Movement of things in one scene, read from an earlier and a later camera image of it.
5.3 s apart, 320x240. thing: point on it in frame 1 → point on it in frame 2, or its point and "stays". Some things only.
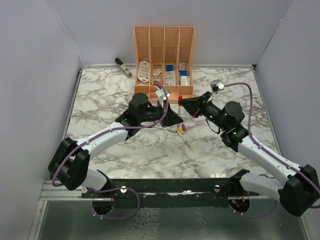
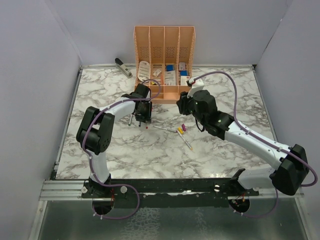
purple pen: x=171 y=131 stays
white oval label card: x=144 y=71 stays
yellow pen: x=190 y=148 stays
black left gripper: x=171 y=118 → x=147 y=116
